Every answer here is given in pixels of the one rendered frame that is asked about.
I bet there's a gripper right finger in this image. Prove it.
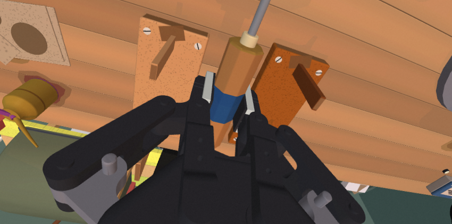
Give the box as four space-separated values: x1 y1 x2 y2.
233 86 366 224

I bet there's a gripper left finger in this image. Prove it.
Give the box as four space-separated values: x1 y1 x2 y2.
43 71 216 192

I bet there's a wooden pin tool blue band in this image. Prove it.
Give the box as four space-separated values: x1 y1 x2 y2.
209 0 286 148

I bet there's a light cork tool stand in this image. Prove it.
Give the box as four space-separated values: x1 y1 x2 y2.
132 13 210 110

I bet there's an orange cork tool stand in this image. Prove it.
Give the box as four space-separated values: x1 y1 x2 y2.
228 43 331 144

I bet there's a white paper piece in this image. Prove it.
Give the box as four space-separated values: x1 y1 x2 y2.
340 180 371 194

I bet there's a yellow strip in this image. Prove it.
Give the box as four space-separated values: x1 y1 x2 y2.
0 119 90 139

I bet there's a yellow oil can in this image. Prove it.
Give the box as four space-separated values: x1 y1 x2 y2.
2 78 60 149

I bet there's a dark teal mat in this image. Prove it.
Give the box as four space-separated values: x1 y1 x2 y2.
347 186 452 224

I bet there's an olive green mat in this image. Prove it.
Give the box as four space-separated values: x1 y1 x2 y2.
0 127 89 224

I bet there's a grey and blue small box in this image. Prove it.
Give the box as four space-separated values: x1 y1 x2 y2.
425 175 452 200

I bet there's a beige plate with round hole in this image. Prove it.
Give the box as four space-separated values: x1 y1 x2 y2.
0 0 71 67

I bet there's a grey rounded object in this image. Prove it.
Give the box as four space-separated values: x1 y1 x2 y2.
436 53 452 112

